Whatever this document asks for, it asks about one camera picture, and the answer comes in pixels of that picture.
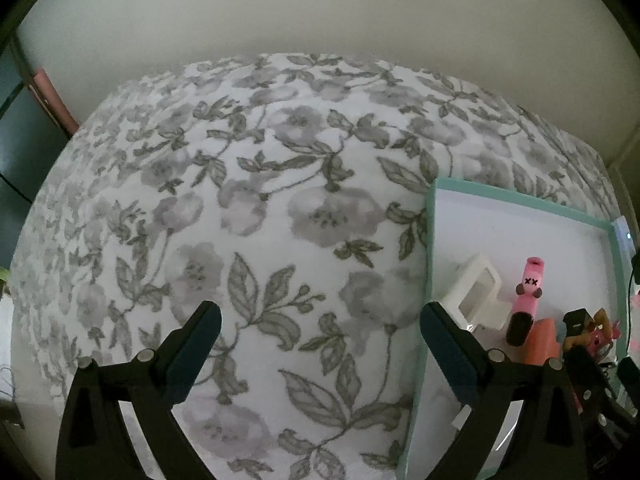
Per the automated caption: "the pink figure marker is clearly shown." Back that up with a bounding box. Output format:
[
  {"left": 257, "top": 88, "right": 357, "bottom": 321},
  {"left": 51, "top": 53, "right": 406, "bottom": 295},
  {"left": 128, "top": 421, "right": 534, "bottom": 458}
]
[{"left": 505, "top": 256, "right": 546, "bottom": 349}]

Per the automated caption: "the dark teal cabinet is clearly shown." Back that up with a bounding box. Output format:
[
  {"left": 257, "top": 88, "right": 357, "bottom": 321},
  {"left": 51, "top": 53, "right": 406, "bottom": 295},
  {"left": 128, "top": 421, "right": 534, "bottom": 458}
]
[{"left": 0, "top": 42, "right": 71, "bottom": 263}]

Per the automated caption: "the brown wooden frame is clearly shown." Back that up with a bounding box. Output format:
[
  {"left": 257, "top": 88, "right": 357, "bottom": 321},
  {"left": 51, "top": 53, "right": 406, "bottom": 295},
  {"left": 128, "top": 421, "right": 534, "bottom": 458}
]
[{"left": 29, "top": 67, "right": 81, "bottom": 134}]

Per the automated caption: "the orange plastic clip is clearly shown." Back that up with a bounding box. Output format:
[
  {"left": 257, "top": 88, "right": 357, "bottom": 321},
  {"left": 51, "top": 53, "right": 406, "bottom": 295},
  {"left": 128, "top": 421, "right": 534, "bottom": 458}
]
[{"left": 525, "top": 319, "right": 564, "bottom": 366}]

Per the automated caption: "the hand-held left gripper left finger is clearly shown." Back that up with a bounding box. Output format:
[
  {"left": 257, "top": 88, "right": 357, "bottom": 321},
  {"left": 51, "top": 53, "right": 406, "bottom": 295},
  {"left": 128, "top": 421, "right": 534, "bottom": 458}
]
[{"left": 55, "top": 301, "right": 223, "bottom": 480}]

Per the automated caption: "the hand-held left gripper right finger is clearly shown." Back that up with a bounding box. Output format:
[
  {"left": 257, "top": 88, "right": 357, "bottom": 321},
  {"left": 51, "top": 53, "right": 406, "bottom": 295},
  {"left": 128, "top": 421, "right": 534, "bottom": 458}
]
[{"left": 421, "top": 301, "right": 587, "bottom": 480}]

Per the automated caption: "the long black cable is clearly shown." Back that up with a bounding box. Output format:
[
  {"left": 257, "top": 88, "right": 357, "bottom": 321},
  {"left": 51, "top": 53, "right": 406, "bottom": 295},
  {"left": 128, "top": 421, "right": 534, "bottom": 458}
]
[{"left": 625, "top": 255, "right": 640, "bottom": 312}]

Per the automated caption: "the grey floral blanket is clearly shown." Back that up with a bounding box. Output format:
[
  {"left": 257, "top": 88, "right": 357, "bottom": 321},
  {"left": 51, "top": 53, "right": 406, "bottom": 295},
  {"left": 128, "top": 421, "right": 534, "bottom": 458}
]
[{"left": 10, "top": 51, "right": 621, "bottom": 480}]

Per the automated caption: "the pink and brown toy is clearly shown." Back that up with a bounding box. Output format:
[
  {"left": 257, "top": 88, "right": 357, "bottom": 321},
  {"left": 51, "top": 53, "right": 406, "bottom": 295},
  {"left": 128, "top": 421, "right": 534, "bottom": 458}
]
[{"left": 585, "top": 310, "right": 624, "bottom": 362}]

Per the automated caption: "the white tray with teal rim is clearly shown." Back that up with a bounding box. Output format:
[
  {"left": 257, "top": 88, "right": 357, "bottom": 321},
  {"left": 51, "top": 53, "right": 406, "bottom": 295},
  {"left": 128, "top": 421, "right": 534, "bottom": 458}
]
[{"left": 395, "top": 177, "right": 632, "bottom": 480}]

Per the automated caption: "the small black box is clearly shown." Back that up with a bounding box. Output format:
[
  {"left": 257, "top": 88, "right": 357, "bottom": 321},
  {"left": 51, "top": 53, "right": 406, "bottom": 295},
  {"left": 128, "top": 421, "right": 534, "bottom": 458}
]
[{"left": 562, "top": 308, "right": 590, "bottom": 349}]

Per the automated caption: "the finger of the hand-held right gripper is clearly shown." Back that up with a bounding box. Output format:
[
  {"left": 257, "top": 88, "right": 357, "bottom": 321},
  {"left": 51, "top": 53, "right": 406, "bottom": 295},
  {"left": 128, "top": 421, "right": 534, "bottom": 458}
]
[
  {"left": 564, "top": 344, "right": 637, "bottom": 442},
  {"left": 617, "top": 356, "right": 640, "bottom": 392}
]

